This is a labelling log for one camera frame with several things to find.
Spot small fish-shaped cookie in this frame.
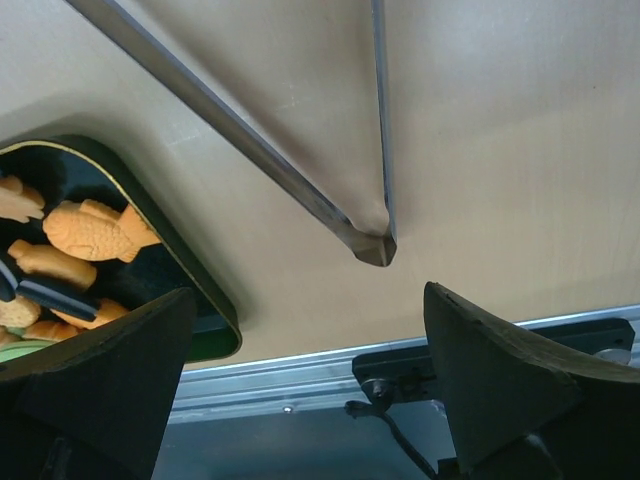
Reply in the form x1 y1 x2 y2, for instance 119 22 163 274
7 239 98 291

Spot black striped wafer cookie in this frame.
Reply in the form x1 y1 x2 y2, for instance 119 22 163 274
15 279 99 321

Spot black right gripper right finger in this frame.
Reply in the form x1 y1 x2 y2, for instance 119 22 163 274
423 282 639 474

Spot large fish-shaped cookie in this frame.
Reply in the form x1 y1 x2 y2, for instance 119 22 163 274
42 199 161 263

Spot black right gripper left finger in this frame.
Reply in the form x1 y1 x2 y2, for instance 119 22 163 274
1 288 195 479

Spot black gold-rimmed tray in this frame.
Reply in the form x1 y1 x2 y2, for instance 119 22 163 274
1 135 242 363

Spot silver metal tongs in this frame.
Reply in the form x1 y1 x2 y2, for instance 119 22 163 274
68 1 397 267

